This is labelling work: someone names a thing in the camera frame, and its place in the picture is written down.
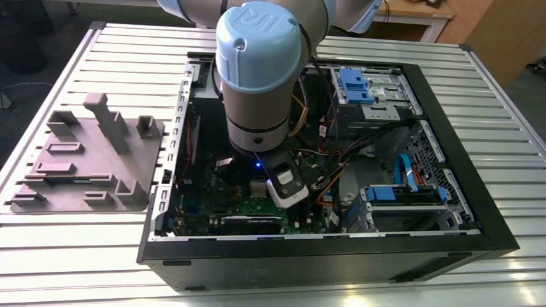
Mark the green motherboard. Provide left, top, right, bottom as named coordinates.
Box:
left=176, top=150, right=338, bottom=236

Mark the black graphics card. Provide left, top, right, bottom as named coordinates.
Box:
left=219, top=214, right=283, bottom=236

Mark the hard disk in blue carrier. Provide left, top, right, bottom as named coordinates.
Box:
left=361, top=184, right=449, bottom=209

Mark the black PC case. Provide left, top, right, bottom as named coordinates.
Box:
left=136, top=51, right=521, bottom=291

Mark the grey parts rack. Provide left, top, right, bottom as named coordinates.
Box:
left=8, top=92, right=167, bottom=214

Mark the blue drive bay latch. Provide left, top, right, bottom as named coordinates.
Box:
left=339, top=68, right=377, bottom=105

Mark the metal drive cage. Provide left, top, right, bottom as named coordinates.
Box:
left=327, top=65, right=425, bottom=139

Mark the metal disk bay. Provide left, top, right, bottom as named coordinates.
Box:
left=341, top=184, right=486, bottom=236

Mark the wooden desk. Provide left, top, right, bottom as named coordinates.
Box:
left=370, top=0, right=456, bottom=42

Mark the wooden cabinet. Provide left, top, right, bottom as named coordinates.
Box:
left=438, top=0, right=546, bottom=87

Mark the red black twisted wire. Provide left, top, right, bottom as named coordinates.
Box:
left=179, top=111, right=202, bottom=186

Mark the orange wire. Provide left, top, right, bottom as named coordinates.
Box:
left=315, top=166, right=342, bottom=205

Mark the yellow wire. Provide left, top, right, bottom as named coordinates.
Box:
left=293, top=92, right=311, bottom=138

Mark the black cable bundle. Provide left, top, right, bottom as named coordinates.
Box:
left=315, top=120, right=418, bottom=189

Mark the blue wire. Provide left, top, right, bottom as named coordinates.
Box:
left=394, top=153, right=423, bottom=193

